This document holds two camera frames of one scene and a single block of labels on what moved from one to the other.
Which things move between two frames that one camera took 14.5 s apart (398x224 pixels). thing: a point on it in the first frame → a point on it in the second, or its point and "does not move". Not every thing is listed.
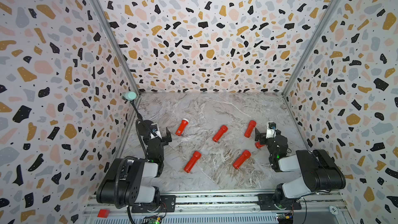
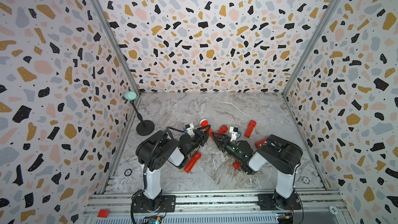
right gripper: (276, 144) → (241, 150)
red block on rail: (103, 213) does not move
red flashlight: (251, 124) does not move
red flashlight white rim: (183, 125) → (203, 120)
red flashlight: (196, 156) does not move
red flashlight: (258, 144) does not move
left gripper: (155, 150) → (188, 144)
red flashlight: (223, 129) does not move
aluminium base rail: (224, 209) does not move
